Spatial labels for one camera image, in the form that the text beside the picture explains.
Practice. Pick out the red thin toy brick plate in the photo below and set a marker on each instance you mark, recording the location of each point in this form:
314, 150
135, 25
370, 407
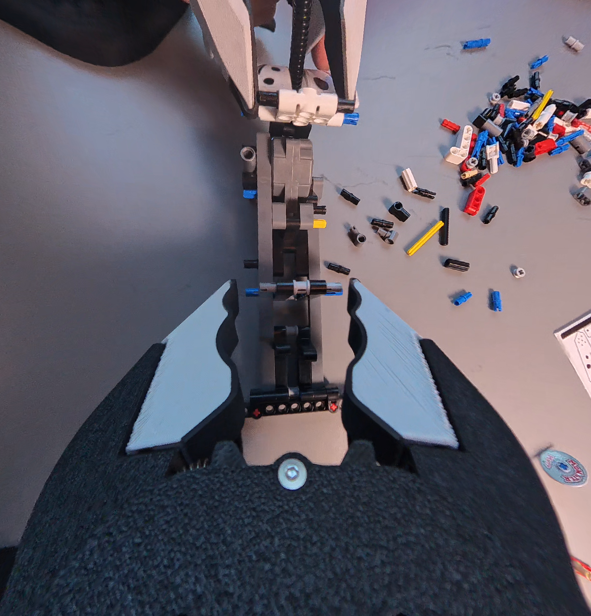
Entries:
586, 570

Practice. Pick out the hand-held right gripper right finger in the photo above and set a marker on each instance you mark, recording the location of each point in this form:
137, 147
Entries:
401, 385

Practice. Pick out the small grey toy brick bush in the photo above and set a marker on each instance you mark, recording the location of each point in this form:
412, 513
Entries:
518, 272

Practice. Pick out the small white toy brick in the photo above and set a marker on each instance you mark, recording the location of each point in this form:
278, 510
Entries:
408, 179

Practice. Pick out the grey toy brick connector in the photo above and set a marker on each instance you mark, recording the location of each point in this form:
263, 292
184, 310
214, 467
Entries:
357, 236
387, 235

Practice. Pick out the black toy brick pin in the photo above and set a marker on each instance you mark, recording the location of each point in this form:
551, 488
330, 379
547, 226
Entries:
382, 223
349, 196
339, 268
491, 214
424, 193

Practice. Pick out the white printed sticker sheet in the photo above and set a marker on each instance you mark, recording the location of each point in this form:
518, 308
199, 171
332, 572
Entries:
584, 356

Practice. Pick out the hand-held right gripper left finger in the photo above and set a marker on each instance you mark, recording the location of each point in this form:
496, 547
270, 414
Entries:
180, 390

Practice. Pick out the round blue printed disc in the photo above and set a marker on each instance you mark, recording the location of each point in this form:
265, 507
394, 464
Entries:
563, 467

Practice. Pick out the blue toy brick pin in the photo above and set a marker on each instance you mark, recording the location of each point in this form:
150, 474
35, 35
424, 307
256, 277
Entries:
476, 43
495, 301
539, 61
462, 298

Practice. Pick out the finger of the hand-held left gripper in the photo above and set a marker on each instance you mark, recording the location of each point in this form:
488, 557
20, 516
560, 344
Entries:
228, 38
348, 38

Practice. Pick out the small grey toy brick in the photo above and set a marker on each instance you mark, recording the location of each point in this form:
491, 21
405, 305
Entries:
573, 43

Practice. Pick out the person's left hand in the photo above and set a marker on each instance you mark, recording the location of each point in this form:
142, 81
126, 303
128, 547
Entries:
264, 14

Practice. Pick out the red short toy brick beam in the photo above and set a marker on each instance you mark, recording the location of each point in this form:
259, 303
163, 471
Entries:
474, 199

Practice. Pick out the black angled toy brick connector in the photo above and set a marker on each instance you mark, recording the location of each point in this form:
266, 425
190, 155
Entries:
399, 211

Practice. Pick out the pile of small toy bricks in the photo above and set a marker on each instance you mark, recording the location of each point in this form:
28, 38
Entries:
517, 134

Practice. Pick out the grey desk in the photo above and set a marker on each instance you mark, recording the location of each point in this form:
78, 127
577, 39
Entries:
108, 216

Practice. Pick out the toy brick vehicle chassis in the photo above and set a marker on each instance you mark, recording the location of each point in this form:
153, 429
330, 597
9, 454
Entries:
290, 163

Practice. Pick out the red toy brick pin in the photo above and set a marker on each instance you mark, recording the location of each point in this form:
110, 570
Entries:
450, 126

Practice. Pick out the yellow toy brick axle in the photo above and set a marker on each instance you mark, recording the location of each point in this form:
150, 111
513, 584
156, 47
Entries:
424, 237

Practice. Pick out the black toy brick axle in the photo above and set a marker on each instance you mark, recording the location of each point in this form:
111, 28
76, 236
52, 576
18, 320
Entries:
443, 226

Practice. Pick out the black ridged axle connector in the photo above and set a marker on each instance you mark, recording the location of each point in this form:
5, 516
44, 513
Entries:
456, 265

